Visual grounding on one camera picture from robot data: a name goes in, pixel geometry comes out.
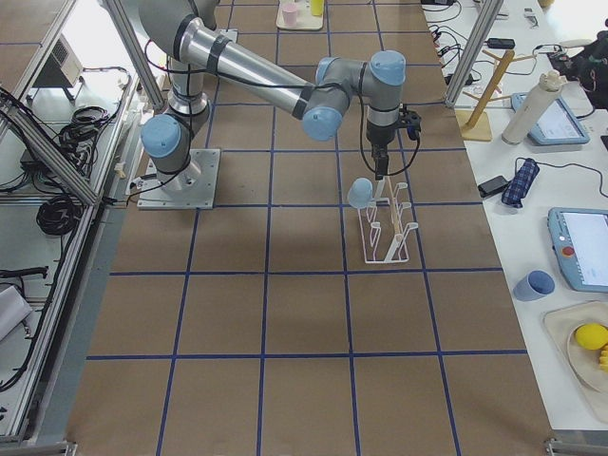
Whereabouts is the pink plastic cup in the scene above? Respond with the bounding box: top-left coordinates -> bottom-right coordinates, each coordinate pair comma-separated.
280,1 -> 298,29

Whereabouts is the wooden stand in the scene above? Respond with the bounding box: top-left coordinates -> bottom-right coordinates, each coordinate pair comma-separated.
455,49 -> 534,142

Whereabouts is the white wire dish rack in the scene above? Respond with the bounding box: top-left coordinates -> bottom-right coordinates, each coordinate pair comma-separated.
353,177 -> 418,265

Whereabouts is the white paper roll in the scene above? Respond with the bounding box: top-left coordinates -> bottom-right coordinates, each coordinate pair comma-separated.
502,69 -> 567,144

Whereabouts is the aluminium frame post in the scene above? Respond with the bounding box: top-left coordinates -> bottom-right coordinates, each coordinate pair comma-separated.
445,0 -> 504,108

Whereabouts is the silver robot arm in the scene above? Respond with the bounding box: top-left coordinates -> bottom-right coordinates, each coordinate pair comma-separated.
138,1 -> 420,181

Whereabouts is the beige oval plate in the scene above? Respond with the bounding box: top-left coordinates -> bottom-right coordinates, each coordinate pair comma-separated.
567,325 -> 607,393

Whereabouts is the yellow toy piece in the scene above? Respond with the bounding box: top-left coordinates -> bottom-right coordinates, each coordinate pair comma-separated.
598,347 -> 608,372

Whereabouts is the black webcam, wrist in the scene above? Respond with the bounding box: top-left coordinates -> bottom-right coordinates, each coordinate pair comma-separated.
397,106 -> 422,142

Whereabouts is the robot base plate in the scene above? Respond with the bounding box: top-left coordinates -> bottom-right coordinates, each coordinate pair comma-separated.
137,148 -> 221,210

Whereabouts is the folded plaid umbrella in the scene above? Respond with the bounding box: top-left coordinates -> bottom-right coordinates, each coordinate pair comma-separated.
501,159 -> 540,209

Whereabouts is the yellow lemon toy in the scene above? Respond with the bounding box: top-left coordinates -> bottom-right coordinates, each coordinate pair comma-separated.
574,323 -> 608,351

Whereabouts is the cream tray on desk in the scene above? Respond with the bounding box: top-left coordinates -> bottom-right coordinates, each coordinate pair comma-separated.
543,301 -> 607,425

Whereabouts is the coiled black cable bundle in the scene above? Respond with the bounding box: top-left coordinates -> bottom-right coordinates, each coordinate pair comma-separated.
36,195 -> 80,238

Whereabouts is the grey box device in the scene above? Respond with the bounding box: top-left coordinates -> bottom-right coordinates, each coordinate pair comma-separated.
32,34 -> 84,102

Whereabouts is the dusty blue cup on desk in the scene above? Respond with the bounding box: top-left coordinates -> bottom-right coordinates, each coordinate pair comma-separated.
513,270 -> 555,301

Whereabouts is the blue teach pendant tablet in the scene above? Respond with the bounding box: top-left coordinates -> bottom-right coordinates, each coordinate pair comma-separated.
527,97 -> 590,146

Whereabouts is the yellow plastic cup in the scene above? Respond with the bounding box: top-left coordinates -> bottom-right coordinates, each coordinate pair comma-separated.
309,0 -> 325,17

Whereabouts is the light blue plastic cup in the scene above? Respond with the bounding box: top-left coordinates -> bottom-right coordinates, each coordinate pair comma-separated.
347,178 -> 373,210

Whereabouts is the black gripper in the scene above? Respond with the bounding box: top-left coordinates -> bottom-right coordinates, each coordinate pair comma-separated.
371,144 -> 390,175

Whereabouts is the cream plastic tray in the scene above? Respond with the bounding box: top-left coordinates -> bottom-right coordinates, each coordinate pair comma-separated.
275,0 -> 324,31

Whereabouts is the black wallet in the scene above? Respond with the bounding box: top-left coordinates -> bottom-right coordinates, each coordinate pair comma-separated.
477,175 -> 510,199

